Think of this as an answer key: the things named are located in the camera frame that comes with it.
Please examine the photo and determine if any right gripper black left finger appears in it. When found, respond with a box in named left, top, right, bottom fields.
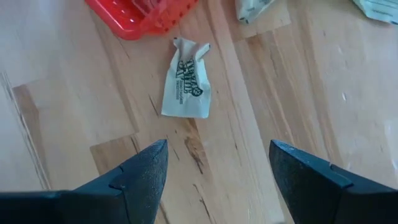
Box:
left=58, top=139, right=169, bottom=224

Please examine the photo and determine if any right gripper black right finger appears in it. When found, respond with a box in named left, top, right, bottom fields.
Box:
left=269, top=139, right=398, bottom=224

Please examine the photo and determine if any white stevia sweetener packet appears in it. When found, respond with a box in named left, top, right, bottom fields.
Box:
left=352, top=0, right=398, bottom=26
left=234, top=0, right=276, bottom=25
left=160, top=37, right=213, bottom=119

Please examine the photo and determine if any red plastic slotted basket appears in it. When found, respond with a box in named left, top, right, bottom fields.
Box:
left=85, top=0, right=200, bottom=41

